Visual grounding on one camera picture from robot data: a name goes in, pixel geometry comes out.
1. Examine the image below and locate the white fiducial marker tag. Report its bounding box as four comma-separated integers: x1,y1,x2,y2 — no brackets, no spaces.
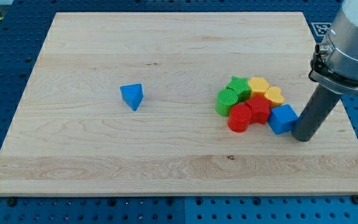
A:
311,22,332,37

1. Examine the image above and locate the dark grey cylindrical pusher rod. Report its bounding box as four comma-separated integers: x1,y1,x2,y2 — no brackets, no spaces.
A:
291,85,341,142

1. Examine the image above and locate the yellow heart block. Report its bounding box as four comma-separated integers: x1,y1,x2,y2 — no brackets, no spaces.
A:
264,86,285,109

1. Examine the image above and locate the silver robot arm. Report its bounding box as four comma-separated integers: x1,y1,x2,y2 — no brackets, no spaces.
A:
309,0,358,97

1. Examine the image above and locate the green star block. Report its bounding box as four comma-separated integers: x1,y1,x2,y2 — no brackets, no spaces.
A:
226,76,252,101

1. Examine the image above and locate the blue cube block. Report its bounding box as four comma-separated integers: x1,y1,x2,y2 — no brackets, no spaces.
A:
268,105,298,134

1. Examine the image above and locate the red cylinder block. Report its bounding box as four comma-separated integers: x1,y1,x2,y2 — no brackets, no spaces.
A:
227,104,252,133

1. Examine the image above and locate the blue triangle block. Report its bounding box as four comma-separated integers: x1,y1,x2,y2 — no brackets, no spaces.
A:
120,83,144,111

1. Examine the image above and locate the green cylinder block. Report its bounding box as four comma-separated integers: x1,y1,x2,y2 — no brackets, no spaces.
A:
215,89,239,116

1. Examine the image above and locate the light wooden board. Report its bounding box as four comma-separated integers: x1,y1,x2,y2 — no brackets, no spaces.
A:
0,12,358,197

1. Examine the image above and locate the red star block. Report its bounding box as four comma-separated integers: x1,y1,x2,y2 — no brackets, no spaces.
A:
245,95,272,124

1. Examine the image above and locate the yellow hexagon block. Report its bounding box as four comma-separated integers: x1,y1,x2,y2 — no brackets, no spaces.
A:
248,77,270,99

